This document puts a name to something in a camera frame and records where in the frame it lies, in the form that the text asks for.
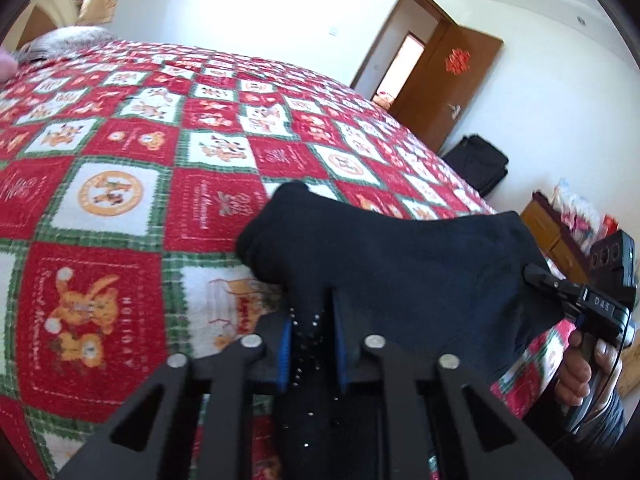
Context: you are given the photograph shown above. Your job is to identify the brown door frame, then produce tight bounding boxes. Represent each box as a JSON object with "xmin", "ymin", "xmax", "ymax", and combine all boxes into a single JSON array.
[{"xmin": 350, "ymin": 0, "xmax": 456, "ymax": 103}]

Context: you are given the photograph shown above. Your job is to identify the black pants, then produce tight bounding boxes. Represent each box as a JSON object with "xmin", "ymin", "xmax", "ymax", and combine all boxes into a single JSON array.
[{"xmin": 235, "ymin": 180, "xmax": 581, "ymax": 480}]

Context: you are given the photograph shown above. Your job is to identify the red checkered printed blanket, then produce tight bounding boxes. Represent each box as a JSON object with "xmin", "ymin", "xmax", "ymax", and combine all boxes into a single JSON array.
[{"xmin": 0, "ymin": 37, "xmax": 578, "ymax": 480}]

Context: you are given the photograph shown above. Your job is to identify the brown wooden door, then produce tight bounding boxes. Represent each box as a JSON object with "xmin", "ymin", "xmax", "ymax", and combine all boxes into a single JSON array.
[{"xmin": 390, "ymin": 24, "xmax": 503, "ymax": 153}]

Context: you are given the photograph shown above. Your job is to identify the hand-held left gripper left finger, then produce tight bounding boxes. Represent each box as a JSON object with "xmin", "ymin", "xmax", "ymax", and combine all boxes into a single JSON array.
[{"xmin": 57, "ymin": 305, "xmax": 293, "ymax": 480}]

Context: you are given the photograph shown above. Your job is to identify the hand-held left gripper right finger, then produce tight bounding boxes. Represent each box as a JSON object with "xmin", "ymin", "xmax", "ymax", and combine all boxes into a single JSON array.
[{"xmin": 330, "ymin": 287, "xmax": 573, "ymax": 480}]

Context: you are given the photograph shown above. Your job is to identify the person's right hand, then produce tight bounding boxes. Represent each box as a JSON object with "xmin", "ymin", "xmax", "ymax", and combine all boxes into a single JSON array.
[{"xmin": 555, "ymin": 330, "xmax": 623, "ymax": 408}]

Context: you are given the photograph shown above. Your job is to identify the red door decoration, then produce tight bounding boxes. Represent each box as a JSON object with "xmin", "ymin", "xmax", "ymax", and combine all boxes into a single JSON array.
[{"xmin": 445, "ymin": 48, "xmax": 473, "ymax": 75}]

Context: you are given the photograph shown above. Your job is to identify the grey striped pillow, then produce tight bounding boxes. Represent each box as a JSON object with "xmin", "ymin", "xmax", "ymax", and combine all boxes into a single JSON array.
[{"xmin": 15, "ymin": 26, "xmax": 118, "ymax": 63}]

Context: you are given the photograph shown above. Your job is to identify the person's right forearm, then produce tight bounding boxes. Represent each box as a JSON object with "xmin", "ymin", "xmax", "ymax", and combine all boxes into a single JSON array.
[{"xmin": 570, "ymin": 390, "xmax": 627, "ymax": 443}]

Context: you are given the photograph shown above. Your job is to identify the wooden cabinet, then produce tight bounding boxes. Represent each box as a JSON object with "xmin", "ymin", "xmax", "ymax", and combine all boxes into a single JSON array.
[{"xmin": 520, "ymin": 191, "xmax": 591, "ymax": 283}]

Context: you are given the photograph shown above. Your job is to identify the black bag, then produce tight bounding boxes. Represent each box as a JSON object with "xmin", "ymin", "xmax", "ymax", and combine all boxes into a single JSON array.
[{"xmin": 442, "ymin": 134, "xmax": 510, "ymax": 198}]

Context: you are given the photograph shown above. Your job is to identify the clutter of packets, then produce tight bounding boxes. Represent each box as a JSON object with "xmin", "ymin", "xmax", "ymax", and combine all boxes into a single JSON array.
[{"xmin": 550, "ymin": 180, "xmax": 618, "ymax": 241}]

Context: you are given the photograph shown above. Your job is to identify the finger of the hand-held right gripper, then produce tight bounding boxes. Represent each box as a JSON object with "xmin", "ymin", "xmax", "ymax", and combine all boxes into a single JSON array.
[{"xmin": 522, "ymin": 264, "xmax": 583, "ymax": 313}]

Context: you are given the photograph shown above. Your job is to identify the cream wooden headboard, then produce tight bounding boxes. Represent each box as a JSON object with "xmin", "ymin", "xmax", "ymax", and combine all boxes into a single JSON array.
[{"xmin": 15, "ymin": 0, "xmax": 83, "ymax": 51}]

